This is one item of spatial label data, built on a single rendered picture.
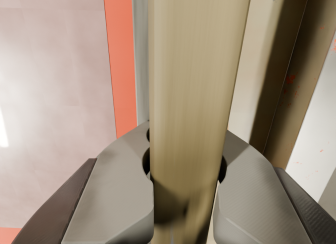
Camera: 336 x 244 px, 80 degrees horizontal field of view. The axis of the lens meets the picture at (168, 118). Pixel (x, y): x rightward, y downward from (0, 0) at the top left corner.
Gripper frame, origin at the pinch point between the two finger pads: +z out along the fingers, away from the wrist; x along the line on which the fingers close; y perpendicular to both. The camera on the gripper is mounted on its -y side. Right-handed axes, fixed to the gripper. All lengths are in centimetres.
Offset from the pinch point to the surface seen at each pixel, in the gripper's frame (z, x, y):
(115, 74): 4.9, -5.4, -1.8
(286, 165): 1.2, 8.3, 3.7
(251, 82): 5.0, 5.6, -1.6
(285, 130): 2.7, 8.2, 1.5
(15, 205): 4.3, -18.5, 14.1
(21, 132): 4.6, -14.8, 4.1
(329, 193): 99, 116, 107
